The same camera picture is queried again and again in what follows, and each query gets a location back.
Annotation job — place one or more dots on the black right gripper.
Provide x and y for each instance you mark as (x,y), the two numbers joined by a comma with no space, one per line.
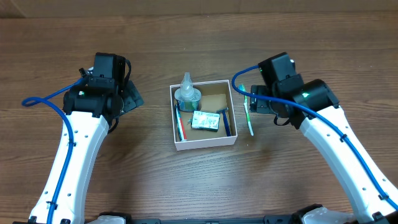
(257,99)

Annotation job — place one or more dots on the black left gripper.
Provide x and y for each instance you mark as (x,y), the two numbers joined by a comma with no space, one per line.
(133,98)

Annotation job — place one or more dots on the green white toothbrush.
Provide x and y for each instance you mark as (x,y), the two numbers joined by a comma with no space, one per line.
(245,104)

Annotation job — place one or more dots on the blue disposable razor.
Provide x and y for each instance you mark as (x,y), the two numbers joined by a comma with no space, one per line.
(225,120)

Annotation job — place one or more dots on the green white soap bar pack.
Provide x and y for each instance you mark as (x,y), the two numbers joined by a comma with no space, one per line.
(205,121)

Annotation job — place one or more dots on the clear soap pump bottle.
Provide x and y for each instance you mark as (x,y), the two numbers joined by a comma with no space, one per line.
(188,97)

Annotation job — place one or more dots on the teal toothpaste tube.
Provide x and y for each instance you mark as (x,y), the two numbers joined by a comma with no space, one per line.
(181,129)

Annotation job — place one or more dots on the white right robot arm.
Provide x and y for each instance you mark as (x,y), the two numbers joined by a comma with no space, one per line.
(314,109)

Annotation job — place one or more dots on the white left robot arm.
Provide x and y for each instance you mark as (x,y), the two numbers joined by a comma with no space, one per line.
(90,109)

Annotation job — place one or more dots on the pink cardboard box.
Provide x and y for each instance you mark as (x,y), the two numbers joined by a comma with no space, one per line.
(215,95)

